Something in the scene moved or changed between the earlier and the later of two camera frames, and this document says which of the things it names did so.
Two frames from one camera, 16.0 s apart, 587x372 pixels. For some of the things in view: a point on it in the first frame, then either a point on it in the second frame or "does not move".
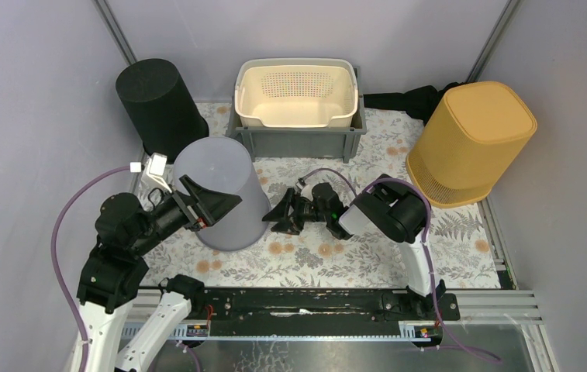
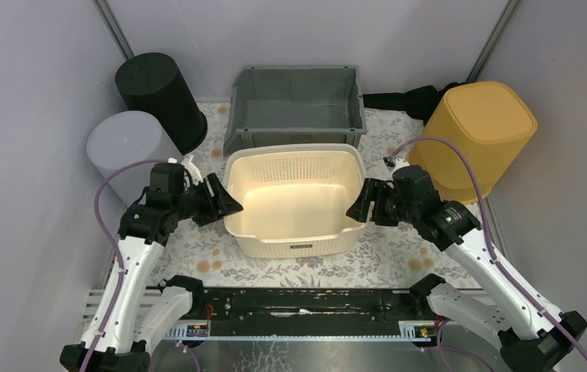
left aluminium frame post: x=109 y=22 does not move
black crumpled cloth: x=421 y=101 does not move
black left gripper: x=192 y=206 does not move
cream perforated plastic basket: x=296 y=92 -> x=295 y=198
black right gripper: x=291 y=225 -> x=370 y=191
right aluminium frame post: x=493 y=41 does not move
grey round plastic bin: x=222 y=163 -> x=126 y=138
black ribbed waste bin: x=160 y=106 does not move
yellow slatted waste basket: x=473 y=138 does not move
